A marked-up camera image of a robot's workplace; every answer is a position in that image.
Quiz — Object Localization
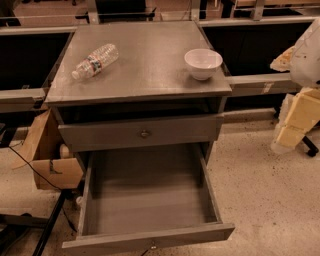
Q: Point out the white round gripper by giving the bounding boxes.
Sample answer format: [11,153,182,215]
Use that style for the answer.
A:
[270,18,320,154]

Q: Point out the clear plastic water bottle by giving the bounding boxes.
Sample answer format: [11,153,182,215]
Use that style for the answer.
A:
[72,44,119,80]

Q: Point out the grey wooden drawer cabinet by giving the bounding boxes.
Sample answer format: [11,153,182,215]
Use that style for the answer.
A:
[44,21,233,168]

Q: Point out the grey open middle drawer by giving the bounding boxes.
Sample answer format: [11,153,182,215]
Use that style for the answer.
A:
[63,144,235,256]

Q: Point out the grey upper drawer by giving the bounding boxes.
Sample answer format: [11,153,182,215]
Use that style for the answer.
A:
[59,114,224,152]

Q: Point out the black wheeled base leg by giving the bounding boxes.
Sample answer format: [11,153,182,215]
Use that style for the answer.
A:
[302,136,319,157]

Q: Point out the white ceramic bowl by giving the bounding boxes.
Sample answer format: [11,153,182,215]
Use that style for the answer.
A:
[184,49,223,81]

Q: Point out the black metal stand leg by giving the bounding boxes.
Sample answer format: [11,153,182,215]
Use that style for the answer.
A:
[32,190,67,256]

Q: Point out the brown cardboard box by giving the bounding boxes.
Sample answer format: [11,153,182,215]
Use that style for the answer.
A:
[11,110,83,190]

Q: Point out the right grey table rail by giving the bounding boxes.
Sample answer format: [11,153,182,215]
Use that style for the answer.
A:
[226,73,301,97]

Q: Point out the grey table rail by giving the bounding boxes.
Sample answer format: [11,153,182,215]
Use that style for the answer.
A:
[0,88,48,113]
[226,73,301,97]

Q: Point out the black floor cable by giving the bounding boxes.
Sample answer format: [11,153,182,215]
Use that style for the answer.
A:
[8,145,78,233]

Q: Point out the left grey table rail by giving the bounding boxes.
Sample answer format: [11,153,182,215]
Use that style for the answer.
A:
[0,88,48,113]

